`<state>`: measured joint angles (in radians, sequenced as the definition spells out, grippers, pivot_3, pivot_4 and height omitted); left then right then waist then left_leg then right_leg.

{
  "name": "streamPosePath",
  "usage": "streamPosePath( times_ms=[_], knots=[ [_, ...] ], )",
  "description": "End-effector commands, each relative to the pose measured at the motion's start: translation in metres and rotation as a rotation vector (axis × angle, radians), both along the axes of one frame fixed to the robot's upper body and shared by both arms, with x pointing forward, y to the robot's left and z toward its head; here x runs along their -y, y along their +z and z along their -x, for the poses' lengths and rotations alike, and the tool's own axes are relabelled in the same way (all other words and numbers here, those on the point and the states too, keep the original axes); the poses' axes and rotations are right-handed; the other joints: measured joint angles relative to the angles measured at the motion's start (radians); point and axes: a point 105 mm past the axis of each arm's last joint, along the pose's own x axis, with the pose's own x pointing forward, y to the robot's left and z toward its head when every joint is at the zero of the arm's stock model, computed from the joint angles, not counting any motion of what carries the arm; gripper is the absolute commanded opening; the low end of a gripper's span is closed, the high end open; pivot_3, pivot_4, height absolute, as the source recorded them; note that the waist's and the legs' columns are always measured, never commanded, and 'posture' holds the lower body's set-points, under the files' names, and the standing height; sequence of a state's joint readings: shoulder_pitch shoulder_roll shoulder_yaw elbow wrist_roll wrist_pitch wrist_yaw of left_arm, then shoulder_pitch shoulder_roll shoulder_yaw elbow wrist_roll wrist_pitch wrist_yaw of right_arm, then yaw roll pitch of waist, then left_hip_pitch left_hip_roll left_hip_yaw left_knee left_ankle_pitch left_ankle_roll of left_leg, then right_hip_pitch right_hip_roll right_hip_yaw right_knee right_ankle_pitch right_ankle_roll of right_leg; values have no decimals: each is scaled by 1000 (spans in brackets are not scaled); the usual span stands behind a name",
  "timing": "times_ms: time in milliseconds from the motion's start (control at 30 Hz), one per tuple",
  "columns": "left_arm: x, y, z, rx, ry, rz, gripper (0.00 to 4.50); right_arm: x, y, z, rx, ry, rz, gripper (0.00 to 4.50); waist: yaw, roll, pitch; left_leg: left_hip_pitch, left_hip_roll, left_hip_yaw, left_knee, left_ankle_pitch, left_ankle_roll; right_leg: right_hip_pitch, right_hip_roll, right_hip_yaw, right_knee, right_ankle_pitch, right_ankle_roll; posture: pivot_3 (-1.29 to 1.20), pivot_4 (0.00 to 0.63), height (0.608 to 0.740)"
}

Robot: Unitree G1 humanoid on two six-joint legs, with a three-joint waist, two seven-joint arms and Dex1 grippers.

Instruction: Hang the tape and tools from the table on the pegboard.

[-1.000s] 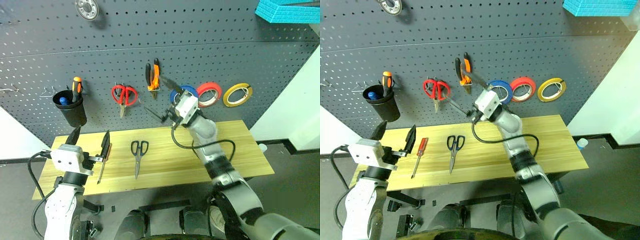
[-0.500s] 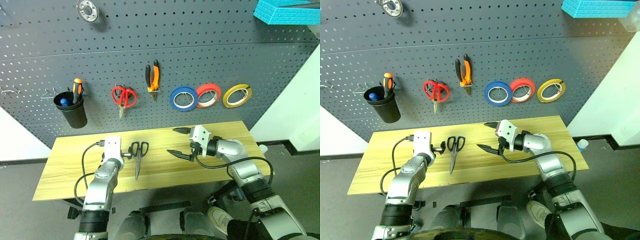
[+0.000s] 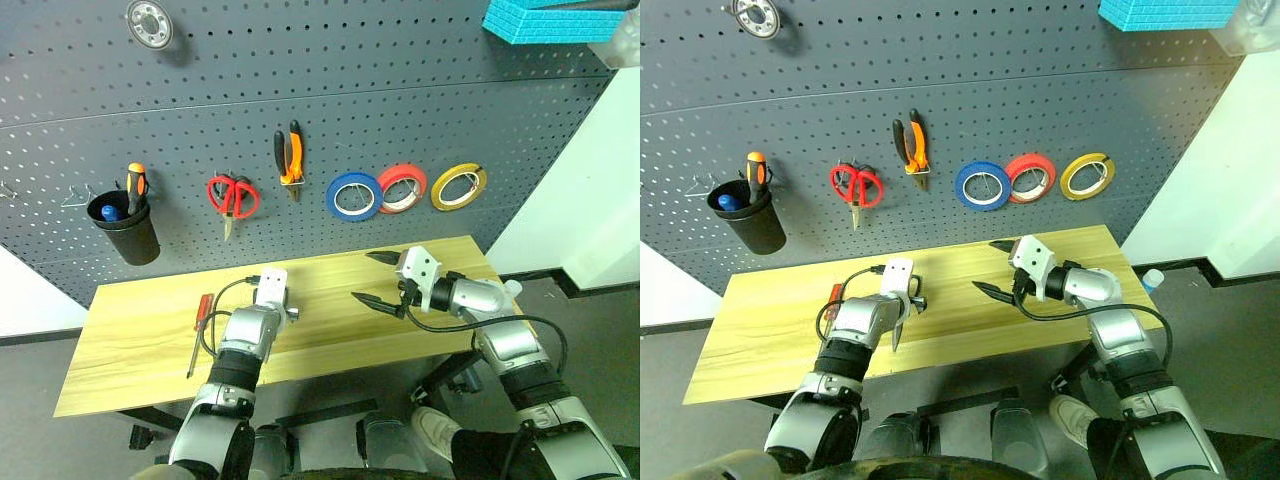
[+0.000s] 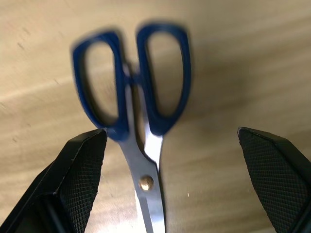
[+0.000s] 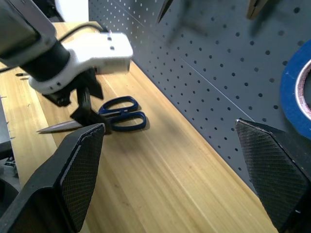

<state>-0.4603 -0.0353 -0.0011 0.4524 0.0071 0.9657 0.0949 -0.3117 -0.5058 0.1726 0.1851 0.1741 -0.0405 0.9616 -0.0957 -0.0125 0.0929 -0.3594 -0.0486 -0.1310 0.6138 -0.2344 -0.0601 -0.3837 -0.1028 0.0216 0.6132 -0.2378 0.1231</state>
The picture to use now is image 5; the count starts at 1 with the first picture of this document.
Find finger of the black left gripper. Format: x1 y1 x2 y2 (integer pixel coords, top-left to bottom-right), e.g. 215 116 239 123
83 68 104 100
69 86 113 134

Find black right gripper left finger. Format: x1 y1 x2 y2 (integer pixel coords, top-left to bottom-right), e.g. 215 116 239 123
0 123 106 233

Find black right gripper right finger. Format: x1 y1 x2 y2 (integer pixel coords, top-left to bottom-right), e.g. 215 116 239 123
235 118 311 233

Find blue handled scissors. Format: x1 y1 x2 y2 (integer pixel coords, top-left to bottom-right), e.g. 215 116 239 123
36 96 148 134

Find grey pegboard wall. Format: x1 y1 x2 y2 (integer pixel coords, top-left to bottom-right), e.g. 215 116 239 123
87 0 311 195

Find blue tape roll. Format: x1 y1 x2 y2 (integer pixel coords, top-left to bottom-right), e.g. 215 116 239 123
279 38 311 141

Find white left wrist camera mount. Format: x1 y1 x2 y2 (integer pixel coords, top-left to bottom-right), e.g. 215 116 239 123
28 32 134 95

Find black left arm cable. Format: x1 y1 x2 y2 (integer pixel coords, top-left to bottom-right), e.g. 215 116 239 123
58 21 110 43

